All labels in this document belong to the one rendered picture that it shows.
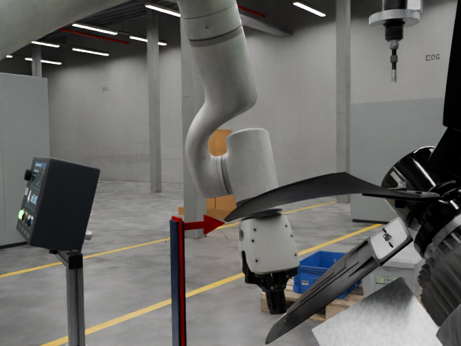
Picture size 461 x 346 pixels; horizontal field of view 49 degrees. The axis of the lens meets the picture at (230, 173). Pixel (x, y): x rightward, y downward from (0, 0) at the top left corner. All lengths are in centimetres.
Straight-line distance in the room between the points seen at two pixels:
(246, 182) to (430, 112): 725
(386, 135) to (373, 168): 56
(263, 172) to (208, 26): 28
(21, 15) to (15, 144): 661
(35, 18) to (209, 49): 34
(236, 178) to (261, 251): 14
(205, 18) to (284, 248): 41
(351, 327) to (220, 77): 43
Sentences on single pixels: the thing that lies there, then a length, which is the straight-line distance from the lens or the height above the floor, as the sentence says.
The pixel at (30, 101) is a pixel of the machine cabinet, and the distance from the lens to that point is 729.
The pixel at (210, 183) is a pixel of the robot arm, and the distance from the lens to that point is 92.
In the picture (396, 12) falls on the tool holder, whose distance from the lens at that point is 77.
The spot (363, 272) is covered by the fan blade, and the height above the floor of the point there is 107.
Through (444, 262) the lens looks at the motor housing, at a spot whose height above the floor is 112.
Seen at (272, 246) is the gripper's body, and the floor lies 110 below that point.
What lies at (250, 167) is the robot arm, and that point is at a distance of 90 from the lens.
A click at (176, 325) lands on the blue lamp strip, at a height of 107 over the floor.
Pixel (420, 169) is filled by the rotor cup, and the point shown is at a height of 123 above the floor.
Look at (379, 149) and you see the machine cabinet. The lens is 831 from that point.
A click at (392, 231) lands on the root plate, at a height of 113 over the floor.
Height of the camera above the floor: 127
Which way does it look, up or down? 3 degrees down
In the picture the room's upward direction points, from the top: 1 degrees counter-clockwise
